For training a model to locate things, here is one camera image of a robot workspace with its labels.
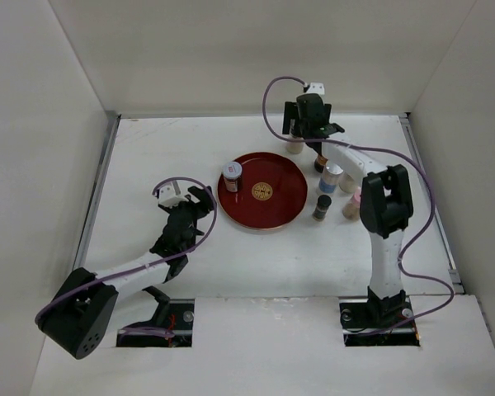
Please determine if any clear-lid pale spice grinder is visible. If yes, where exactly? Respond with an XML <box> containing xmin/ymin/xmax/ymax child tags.
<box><xmin>286</xmin><ymin>132</ymin><xmax>304</xmax><ymax>155</ymax></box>

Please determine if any silver-lid blue-label jar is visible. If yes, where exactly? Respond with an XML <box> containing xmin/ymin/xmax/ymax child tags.
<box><xmin>318</xmin><ymin>162</ymin><xmax>343</xmax><ymax>195</ymax></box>

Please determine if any black-cap white powder bottle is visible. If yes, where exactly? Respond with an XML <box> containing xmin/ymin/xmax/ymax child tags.
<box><xmin>338</xmin><ymin>172</ymin><xmax>358</xmax><ymax>194</ymax></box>

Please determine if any white-lid dark sauce jar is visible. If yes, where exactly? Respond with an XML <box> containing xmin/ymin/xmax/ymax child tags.
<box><xmin>222</xmin><ymin>161</ymin><xmax>243</xmax><ymax>193</ymax></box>

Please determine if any small black-lid spice bottle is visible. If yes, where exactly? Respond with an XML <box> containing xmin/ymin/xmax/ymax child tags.
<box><xmin>313</xmin><ymin>195</ymin><xmax>332</xmax><ymax>221</ymax></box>

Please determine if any pink-lid spice jar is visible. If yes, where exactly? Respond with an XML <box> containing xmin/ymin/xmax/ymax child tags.
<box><xmin>342</xmin><ymin>187</ymin><xmax>361</xmax><ymax>221</ymax></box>

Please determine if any red-cap dark sauce bottle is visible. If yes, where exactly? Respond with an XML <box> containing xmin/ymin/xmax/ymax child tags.
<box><xmin>313</xmin><ymin>152</ymin><xmax>327</xmax><ymax>173</ymax></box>

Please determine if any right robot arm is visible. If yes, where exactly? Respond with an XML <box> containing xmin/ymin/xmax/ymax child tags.
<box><xmin>282</xmin><ymin>93</ymin><xmax>413</xmax><ymax>331</ymax></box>

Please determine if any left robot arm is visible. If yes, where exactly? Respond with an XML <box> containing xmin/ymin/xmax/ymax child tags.
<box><xmin>35</xmin><ymin>181</ymin><xmax>217</xmax><ymax>360</ymax></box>

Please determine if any red round tray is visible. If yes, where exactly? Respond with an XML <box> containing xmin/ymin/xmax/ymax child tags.
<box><xmin>216</xmin><ymin>152</ymin><xmax>308</xmax><ymax>230</ymax></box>

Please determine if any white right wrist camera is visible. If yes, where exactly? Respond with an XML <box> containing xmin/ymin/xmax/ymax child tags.
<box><xmin>303</xmin><ymin>82</ymin><xmax>325</xmax><ymax>96</ymax></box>

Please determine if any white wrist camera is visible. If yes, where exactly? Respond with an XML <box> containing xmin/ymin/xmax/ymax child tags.
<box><xmin>303</xmin><ymin>82</ymin><xmax>325</xmax><ymax>96</ymax></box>
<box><xmin>152</xmin><ymin>179</ymin><xmax>188</xmax><ymax>208</ymax></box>

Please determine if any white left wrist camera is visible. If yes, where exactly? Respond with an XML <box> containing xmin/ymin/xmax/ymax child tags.
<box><xmin>152</xmin><ymin>179</ymin><xmax>188</xmax><ymax>208</ymax></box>

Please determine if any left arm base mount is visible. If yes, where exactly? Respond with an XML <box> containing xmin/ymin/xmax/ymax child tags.
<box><xmin>115</xmin><ymin>286</ymin><xmax>196</xmax><ymax>348</ymax></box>

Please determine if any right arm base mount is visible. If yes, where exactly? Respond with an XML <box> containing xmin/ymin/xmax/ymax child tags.
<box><xmin>339</xmin><ymin>290</ymin><xmax>420</xmax><ymax>347</ymax></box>

